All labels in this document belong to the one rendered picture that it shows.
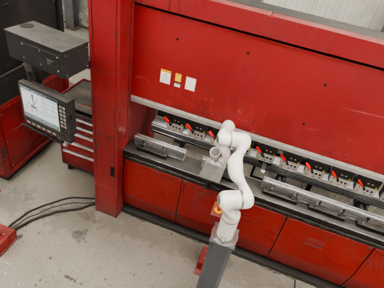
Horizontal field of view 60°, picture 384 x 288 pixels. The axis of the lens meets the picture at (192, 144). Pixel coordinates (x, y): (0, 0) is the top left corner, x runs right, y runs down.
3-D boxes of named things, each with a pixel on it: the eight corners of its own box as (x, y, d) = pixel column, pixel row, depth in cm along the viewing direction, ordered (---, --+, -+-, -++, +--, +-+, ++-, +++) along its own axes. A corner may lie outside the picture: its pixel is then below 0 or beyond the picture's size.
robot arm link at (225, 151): (240, 140, 240) (228, 162, 265) (223, 127, 244) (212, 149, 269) (234, 147, 235) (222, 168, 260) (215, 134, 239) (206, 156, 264)
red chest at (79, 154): (62, 170, 395) (54, 97, 334) (87, 147, 434) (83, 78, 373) (100, 184, 387) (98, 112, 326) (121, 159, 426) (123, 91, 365)
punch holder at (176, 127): (166, 128, 291) (167, 113, 281) (169, 124, 298) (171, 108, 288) (182, 134, 289) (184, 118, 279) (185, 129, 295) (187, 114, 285)
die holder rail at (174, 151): (134, 144, 316) (134, 136, 310) (136, 140, 321) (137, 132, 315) (183, 161, 307) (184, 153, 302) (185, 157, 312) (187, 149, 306)
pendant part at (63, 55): (22, 131, 271) (2, 28, 220) (45, 118, 290) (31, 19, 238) (71, 156, 258) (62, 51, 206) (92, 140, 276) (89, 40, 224)
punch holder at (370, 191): (352, 191, 264) (362, 176, 254) (352, 184, 271) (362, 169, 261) (372, 197, 262) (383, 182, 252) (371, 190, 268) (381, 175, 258)
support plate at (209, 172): (198, 176, 277) (198, 175, 277) (207, 158, 298) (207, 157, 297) (219, 183, 274) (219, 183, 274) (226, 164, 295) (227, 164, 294)
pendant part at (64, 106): (24, 122, 259) (16, 80, 237) (36, 115, 268) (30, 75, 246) (70, 144, 247) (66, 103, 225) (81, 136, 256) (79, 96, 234)
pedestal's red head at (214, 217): (207, 223, 283) (211, 208, 272) (212, 210, 295) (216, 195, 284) (230, 231, 280) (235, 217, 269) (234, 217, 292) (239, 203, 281)
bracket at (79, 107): (40, 117, 284) (39, 110, 279) (59, 104, 302) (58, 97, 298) (82, 131, 277) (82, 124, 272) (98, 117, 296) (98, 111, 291)
